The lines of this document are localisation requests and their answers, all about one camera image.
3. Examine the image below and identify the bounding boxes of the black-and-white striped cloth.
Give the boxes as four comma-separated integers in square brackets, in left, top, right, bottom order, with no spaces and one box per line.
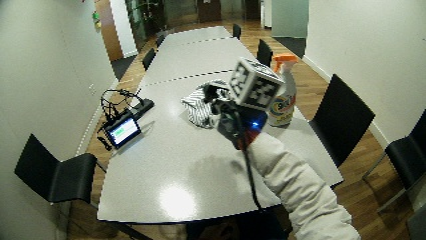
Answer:
[180,79,233,130]

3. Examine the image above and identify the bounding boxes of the white cube with black markers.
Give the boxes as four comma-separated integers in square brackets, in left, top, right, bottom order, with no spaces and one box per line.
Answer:
[227,56,287,112]

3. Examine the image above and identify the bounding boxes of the spray bottle with orange trigger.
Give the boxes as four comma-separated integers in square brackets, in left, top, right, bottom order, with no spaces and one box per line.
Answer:
[265,53,300,128]

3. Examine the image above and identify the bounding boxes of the black power strip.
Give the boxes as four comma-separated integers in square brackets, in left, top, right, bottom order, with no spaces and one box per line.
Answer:
[127,97,156,118]

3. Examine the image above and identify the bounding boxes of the small black tablet screen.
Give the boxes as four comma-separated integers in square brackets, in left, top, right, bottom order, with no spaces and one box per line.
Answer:
[103,115,144,150]

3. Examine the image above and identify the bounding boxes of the small black adapter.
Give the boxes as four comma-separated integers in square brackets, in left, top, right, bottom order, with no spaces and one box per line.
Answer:
[96,135,115,152]

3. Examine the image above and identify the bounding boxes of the bundle of black cables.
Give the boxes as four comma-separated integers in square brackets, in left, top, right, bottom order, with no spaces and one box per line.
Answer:
[99,87,147,124]

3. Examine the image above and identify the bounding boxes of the black glove cable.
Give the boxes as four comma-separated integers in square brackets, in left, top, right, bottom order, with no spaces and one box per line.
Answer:
[228,108,264,212]

